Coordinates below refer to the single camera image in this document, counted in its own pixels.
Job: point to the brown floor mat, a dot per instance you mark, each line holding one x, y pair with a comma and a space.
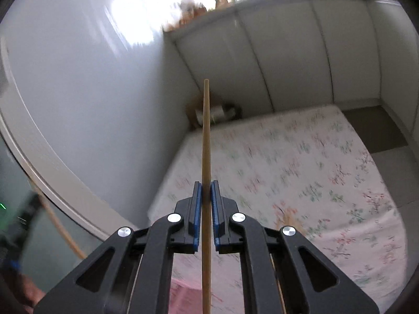
376, 129

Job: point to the left hand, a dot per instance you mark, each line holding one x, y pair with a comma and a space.
32, 295

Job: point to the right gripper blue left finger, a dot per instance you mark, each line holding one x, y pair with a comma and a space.
194, 216

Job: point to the pink perforated utensil holder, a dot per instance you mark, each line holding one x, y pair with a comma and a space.
184, 298

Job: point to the bamboo chopstick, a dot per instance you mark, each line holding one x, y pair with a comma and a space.
206, 203

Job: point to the floral tablecloth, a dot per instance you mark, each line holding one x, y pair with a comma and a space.
310, 169

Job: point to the brown paper bag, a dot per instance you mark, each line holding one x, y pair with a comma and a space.
220, 111

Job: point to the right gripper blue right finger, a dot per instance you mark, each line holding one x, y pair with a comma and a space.
218, 217

